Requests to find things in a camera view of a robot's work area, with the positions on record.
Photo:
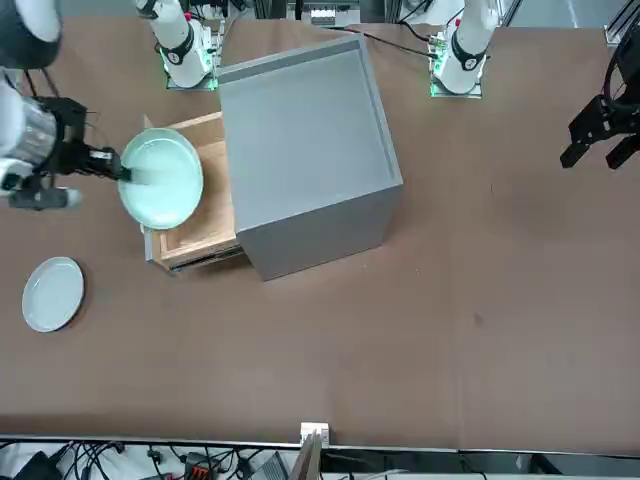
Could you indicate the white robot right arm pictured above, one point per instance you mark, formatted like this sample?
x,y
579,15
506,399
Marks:
x,y
182,50

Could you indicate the silver post bracket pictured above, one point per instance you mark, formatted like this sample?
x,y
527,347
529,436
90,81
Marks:
x,y
315,429

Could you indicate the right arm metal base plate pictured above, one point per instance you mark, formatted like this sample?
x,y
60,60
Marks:
x,y
200,87

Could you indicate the black box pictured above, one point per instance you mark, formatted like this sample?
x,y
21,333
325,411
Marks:
x,y
37,467

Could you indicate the aluminium frame rail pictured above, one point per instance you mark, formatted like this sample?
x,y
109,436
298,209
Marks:
x,y
614,32

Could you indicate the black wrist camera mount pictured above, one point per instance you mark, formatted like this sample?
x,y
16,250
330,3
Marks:
x,y
40,199

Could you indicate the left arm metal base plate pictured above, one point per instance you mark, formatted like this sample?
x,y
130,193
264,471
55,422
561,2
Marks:
x,y
437,92

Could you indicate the upright camera mount post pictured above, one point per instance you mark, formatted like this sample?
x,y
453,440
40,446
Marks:
x,y
307,460

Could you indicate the gray power adapter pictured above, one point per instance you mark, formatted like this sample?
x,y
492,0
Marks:
x,y
272,467

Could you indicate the red black power strip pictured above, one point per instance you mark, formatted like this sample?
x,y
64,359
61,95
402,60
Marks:
x,y
200,470

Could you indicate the green round plate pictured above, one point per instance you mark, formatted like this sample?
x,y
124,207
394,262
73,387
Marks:
x,y
165,180

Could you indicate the pale gray round plate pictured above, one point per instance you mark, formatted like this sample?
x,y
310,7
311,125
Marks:
x,y
52,295

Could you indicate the gray cabinet box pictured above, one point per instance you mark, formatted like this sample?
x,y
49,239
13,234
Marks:
x,y
310,130

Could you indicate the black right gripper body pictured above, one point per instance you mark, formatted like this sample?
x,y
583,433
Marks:
x,y
70,155

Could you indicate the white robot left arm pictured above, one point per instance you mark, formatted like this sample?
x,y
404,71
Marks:
x,y
467,55

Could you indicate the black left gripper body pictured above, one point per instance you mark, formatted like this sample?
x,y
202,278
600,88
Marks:
x,y
607,117

